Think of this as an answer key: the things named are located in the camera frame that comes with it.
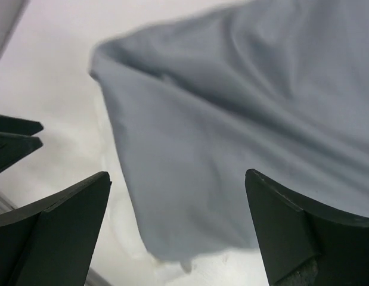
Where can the grey pillowcase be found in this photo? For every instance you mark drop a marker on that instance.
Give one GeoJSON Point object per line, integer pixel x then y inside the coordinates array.
{"type": "Point", "coordinates": [277, 86]}

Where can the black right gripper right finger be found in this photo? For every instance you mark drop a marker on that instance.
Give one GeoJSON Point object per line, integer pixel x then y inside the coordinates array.
{"type": "Point", "coordinates": [303, 241]}

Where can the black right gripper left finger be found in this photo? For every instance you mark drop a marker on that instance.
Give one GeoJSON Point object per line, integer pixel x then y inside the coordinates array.
{"type": "Point", "coordinates": [51, 241]}

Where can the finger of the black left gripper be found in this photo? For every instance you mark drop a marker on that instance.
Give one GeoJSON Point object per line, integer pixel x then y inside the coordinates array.
{"type": "Point", "coordinates": [19, 126]}
{"type": "Point", "coordinates": [14, 147]}

